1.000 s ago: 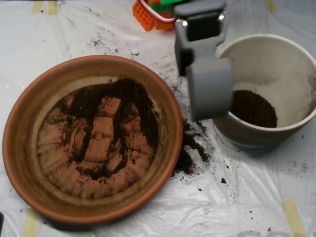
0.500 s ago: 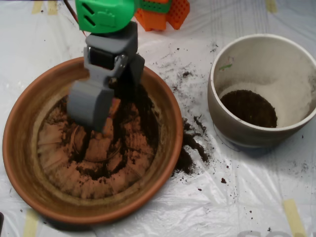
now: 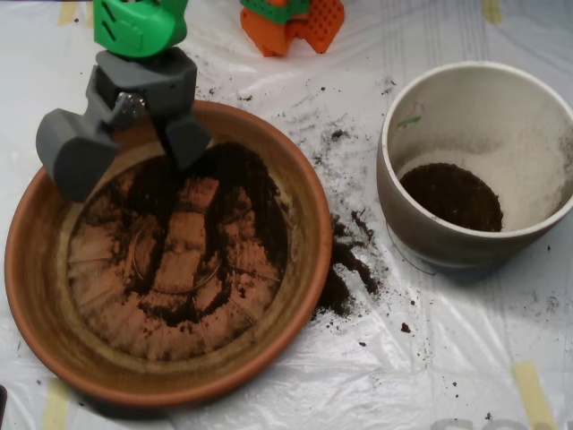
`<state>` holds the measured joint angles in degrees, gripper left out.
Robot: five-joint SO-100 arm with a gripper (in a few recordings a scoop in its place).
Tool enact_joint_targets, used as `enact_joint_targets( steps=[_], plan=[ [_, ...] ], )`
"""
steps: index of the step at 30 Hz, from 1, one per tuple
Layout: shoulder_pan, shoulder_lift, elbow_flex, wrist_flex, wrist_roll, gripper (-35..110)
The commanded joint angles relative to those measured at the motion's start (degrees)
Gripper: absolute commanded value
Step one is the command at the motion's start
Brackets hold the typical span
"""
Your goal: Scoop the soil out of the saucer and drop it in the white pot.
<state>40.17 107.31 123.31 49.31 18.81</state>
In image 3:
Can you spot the white ceramic pot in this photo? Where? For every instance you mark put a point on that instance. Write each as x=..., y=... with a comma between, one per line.
x=430, y=246

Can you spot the dark soil pile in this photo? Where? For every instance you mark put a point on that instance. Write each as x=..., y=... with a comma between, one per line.
x=242, y=179

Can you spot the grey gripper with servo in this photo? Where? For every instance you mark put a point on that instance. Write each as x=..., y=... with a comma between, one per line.
x=144, y=77

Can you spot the clear plastic cover sheet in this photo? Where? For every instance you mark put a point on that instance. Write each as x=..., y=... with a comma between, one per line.
x=403, y=380

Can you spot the beige masking tape strip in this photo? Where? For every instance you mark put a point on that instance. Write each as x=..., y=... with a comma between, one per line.
x=491, y=11
x=56, y=407
x=532, y=394
x=67, y=12

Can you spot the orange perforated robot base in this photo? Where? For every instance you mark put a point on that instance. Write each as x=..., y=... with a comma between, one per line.
x=268, y=36

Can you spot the spilled dark soil patch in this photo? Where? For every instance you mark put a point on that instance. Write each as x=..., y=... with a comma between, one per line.
x=336, y=291

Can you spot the dark soil heap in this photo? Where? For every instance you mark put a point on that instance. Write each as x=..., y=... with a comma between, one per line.
x=452, y=201

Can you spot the terracotta plant saucer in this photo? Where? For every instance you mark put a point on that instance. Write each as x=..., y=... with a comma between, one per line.
x=40, y=286

